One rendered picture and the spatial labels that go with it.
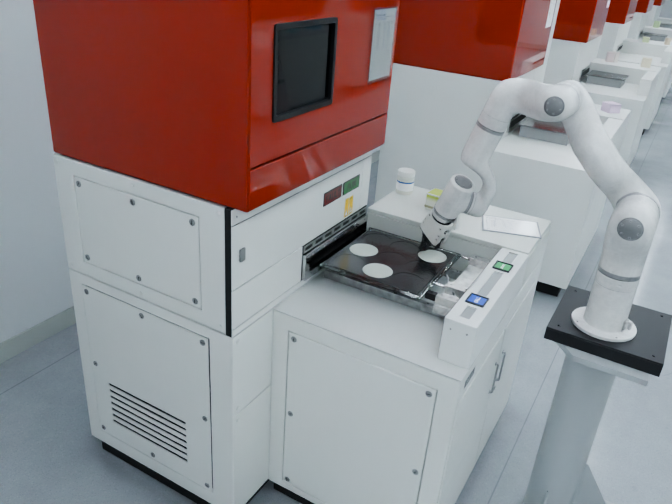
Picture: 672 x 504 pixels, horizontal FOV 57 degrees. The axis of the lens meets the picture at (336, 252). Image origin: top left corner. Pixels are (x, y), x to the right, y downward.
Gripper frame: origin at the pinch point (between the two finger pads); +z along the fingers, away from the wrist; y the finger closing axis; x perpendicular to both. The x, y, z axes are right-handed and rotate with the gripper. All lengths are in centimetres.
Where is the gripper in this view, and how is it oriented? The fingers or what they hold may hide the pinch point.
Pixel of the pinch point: (424, 245)
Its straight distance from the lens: 223.3
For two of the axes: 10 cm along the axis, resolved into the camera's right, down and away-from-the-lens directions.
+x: -8.3, 1.9, -5.2
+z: -2.9, 6.4, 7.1
